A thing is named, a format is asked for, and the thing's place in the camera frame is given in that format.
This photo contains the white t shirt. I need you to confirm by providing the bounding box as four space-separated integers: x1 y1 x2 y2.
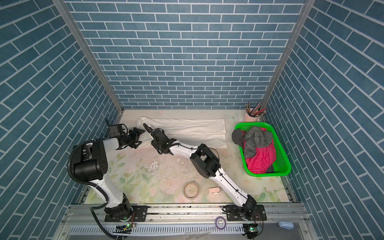
136 117 227 149

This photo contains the green plastic basket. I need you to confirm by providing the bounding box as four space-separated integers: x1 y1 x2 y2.
235 122 292 177

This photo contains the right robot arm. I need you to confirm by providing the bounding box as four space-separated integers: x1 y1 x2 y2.
143 124 263 221

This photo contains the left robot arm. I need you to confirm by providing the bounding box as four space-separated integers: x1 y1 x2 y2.
68 124 148 222

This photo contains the pink eraser block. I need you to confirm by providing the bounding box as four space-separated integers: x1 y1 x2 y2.
208 187 221 195

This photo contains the pink pencil cup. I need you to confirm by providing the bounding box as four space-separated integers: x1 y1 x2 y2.
244 113 260 123

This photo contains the grey t shirt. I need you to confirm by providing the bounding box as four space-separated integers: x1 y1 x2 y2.
232 126 274 159

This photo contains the purple tape roll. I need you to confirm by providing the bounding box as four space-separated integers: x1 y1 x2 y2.
215 217 227 231

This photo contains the coloured pencils bundle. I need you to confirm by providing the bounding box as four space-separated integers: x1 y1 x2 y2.
245 102 267 117

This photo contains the magenta t shirt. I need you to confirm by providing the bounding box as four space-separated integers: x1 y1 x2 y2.
245 128 277 174

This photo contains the pale blue computer mouse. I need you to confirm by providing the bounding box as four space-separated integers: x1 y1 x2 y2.
278 221 295 230

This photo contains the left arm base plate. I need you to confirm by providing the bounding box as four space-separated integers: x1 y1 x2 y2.
105 206 149 223

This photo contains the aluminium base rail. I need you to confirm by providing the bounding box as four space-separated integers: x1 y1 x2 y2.
62 203 310 225

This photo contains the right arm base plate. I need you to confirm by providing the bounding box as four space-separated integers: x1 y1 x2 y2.
222 205 267 222

